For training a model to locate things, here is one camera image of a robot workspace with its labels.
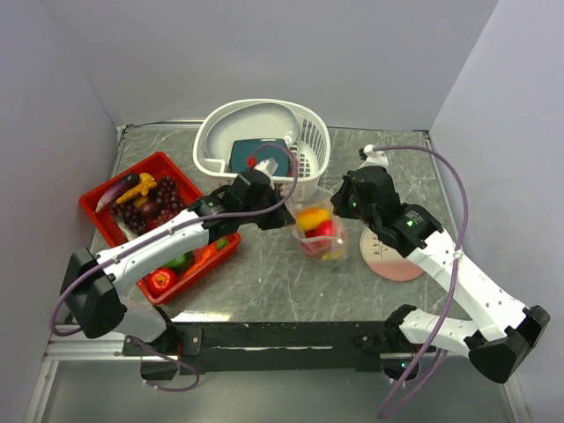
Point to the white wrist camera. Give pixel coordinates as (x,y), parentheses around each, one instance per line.
(370,155)
(267,166)

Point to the white oval plate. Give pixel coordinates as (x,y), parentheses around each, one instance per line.
(263,120)

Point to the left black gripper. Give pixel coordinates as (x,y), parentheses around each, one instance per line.
(278,218)

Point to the orange carrot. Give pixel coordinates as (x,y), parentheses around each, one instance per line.
(208,253)

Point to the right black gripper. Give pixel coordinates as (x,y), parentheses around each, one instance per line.
(338,199)

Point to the red plastic tray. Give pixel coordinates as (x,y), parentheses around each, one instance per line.
(157,165)

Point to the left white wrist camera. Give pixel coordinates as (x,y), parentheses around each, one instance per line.
(267,166)

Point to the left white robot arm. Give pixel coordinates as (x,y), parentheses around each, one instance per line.
(95,287)

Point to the black mounting base bar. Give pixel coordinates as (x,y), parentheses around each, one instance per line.
(271,346)

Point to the orange ginger root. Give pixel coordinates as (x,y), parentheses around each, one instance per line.
(147,182)

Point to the white fish toy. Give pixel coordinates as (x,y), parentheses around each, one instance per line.
(127,233)

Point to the green bell pepper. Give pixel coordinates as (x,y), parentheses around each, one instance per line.
(181,263)

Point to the pink round plate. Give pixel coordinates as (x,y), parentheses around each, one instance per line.
(385,261)

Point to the teal square plate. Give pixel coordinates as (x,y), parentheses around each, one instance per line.
(260,149)

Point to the white plastic basket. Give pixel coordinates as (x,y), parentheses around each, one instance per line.
(313,145)

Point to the clear dotted zip bag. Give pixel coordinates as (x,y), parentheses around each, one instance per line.
(321,198)

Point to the purple grapes bunch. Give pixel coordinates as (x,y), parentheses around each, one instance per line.
(143,214)

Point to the yellow banana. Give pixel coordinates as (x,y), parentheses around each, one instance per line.
(332,255)

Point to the pink plate in basket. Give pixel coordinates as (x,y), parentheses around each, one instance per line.
(294,167)

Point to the purple eggplant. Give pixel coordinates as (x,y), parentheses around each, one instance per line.
(127,182)

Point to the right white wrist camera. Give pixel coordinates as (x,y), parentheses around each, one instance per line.
(370,155)

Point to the red round fruit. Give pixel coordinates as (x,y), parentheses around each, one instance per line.
(324,229)

